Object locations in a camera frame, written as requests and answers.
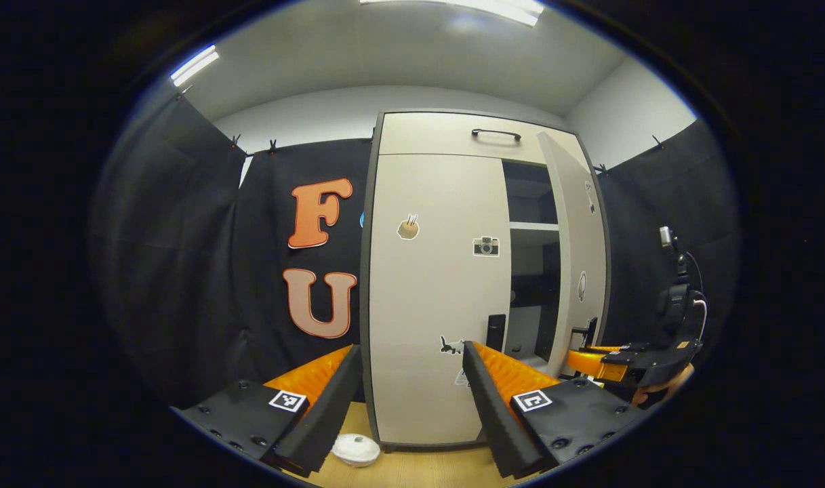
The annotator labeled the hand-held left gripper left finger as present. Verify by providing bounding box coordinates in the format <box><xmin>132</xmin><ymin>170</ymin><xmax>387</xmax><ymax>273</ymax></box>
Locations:
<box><xmin>170</xmin><ymin>344</ymin><xmax>364</xmax><ymax>479</ymax></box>

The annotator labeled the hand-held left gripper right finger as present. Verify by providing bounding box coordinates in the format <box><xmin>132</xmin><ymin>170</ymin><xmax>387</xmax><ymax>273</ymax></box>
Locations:
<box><xmin>462</xmin><ymin>340</ymin><xmax>650</xmax><ymax>481</ymax></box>

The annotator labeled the black door handle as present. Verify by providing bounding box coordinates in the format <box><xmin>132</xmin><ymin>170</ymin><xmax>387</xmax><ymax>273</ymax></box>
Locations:
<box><xmin>486</xmin><ymin>313</ymin><xmax>507</xmax><ymax>353</ymax></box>
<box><xmin>570</xmin><ymin>317</ymin><xmax>599</xmax><ymax>353</ymax></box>

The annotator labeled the white shoe cabinet door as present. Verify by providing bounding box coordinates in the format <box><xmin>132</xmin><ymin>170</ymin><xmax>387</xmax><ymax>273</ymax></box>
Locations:
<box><xmin>369</xmin><ymin>152</ymin><xmax>512</xmax><ymax>446</ymax></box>
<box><xmin>536</xmin><ymin>131</ymin><xmax>609</xmax><ymax>380</ymax></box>

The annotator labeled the white double-door shoe cabinet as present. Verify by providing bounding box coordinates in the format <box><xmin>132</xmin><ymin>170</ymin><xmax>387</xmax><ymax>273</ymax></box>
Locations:
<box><xmin>359</xmin><ymin>108</ymin><xmax>613</xmax><ymax>453</ymax></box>

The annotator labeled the white cabinet drawer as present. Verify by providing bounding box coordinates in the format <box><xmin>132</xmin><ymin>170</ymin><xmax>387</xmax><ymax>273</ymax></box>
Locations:
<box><xmin>378</xmin><ymin>112</ymin><xmax>592</xmax><ymax>165</ymax></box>

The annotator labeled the white round dish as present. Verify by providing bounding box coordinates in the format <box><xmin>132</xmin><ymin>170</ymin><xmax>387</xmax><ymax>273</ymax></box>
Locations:
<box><xmin>331</xmin><ymin>433</ymin><xmax>381</xmax><ymax>468</ymax></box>

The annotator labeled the black backdrop cloth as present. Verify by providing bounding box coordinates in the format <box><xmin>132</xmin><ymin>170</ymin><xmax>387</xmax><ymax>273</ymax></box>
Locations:
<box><xmin>90</xmin><ymin>88</ymin><xmax>376</xmax><ymax>407</ymax></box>
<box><xmin>592</xmin><ymin>119</ymin><xmax>744</xmax><ymax>380</ymax></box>

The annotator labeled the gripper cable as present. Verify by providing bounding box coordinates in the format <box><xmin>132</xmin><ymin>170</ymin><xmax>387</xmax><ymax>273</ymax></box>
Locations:
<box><xmin>683</xmin><ymin>251</ymin><xmax>708</xmax><ymax>343</ymax></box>

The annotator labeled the black drawer handle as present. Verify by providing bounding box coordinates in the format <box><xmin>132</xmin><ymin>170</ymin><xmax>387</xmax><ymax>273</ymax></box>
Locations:
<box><xmin>471</xmin><ymin>127</ymin><xmax>523</xmax><ymax>143</ymax></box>

